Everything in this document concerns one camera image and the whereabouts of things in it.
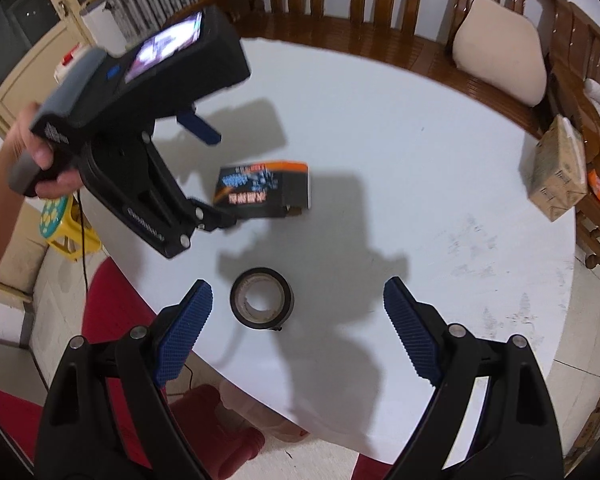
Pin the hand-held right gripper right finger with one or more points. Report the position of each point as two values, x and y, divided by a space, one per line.
412 330

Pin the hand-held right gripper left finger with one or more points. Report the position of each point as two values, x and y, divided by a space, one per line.
185 330

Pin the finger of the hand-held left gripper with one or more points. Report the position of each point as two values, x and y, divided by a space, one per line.
215 217
202 127

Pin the black and orange box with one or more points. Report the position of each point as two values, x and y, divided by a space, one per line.
265 190

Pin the black tape roll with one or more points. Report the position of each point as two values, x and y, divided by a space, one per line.
280 305

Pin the person's left hand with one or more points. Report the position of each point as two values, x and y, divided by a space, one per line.
60 185

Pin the person's red pants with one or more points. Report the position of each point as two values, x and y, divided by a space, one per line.
120 310

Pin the yellow stool green top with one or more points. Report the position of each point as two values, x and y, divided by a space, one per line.
60 222

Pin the white power strip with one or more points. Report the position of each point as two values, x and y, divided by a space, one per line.
72 62

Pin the beige cabinet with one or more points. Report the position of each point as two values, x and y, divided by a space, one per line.
25 15

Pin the brown cardboard box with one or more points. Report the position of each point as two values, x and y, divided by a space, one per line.
555 175

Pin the beige cushion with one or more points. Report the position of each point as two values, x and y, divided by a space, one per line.
500 50

